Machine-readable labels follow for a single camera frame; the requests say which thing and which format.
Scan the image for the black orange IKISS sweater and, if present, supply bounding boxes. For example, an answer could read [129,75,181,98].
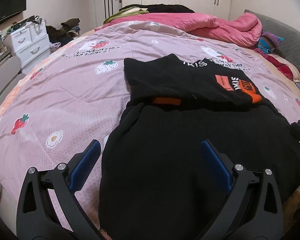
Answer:
[98,53,300,240]

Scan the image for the black clothes on bed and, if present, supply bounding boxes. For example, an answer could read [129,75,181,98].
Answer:
[119,4,194,14]

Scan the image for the dark clothes pile on floor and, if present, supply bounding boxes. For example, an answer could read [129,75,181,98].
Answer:
[46,18,81,47]

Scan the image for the green yellow clothes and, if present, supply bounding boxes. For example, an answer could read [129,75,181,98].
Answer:
[103,7,149,24]

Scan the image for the person's right hand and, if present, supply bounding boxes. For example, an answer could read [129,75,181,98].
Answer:
[100,229,112,240]

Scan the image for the grey padded headboard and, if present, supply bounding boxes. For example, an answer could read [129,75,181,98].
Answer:
[244,9,300,72]

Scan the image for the striped knitted hat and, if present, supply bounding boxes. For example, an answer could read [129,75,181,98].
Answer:
[255,31,285,54]

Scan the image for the pink strawberry bed sheet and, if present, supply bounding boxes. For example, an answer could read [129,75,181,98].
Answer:
[0,21,300,239]

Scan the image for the pink quilted comforter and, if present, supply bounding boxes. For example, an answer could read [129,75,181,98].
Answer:
[96,12,262,47]

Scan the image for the grey chair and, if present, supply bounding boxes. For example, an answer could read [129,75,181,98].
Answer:
[0,56,26,105]

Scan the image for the white plastic drawer unit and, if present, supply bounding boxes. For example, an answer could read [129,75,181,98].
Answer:
[4,21,51,74]

